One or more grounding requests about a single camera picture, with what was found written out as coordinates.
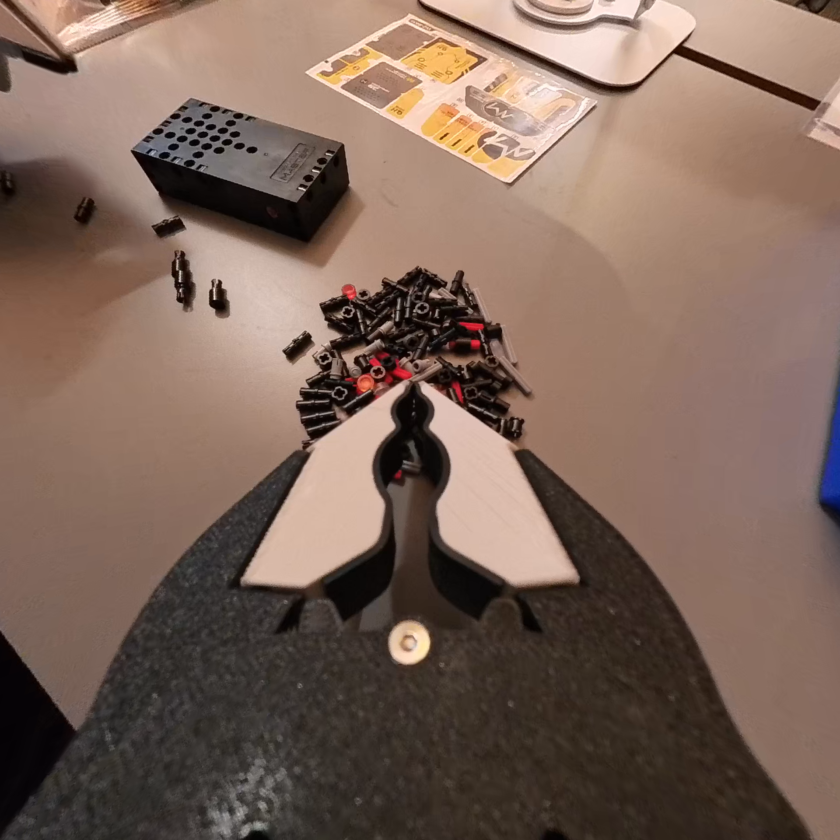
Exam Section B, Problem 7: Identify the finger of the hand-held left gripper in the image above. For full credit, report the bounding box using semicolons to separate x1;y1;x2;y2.
0;0;79;73

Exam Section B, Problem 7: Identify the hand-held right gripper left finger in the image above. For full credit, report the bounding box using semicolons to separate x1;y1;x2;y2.
239;381;416;621

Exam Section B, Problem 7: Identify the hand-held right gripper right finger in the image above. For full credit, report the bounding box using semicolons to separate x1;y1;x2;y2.
413;381;583;619

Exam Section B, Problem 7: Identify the pile of small plastic pins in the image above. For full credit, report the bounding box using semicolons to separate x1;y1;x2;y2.
295;266;534;487

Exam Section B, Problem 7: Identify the clear bag of yellow parts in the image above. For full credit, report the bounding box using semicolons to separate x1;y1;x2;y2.
49;0;185;53

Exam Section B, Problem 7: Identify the black perforated plastic block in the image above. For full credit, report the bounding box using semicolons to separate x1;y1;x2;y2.
131;98;349;242

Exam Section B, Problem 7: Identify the yellow sticker sheet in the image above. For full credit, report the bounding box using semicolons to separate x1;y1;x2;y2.
306;13;598;185

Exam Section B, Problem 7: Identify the white printed paper sheet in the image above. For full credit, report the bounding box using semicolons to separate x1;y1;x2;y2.
802;85;840;144

